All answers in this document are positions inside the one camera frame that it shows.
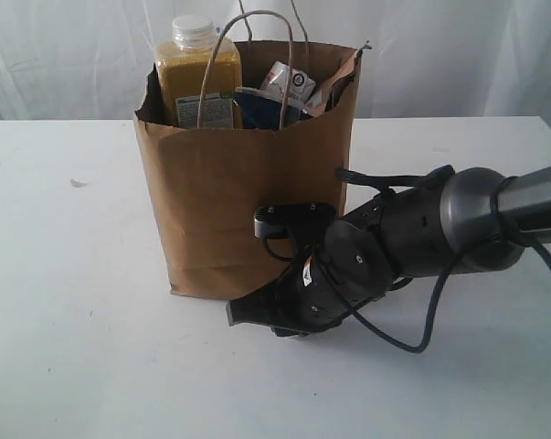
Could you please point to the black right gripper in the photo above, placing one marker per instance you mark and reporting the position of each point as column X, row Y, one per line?
column 300, row 303

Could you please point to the noodle packet dark blue ends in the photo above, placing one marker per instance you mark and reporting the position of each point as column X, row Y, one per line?
column 261, row 110

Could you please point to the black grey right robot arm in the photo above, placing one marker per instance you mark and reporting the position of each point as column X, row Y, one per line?
column 437, row 225

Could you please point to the yellow millet bottle white cap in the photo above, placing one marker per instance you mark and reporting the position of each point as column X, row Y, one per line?
column 181, row 65

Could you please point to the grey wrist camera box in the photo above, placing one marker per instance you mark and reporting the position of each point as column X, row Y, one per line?
column 272, row 222

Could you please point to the small blue white milk carton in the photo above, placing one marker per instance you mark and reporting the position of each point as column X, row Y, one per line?
column 281, row 78

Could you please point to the brown paper bag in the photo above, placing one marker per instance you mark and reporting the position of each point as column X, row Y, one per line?
column 205, row 184

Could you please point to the brown red snack pouch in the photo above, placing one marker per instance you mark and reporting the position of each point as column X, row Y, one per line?
column 330, row 91

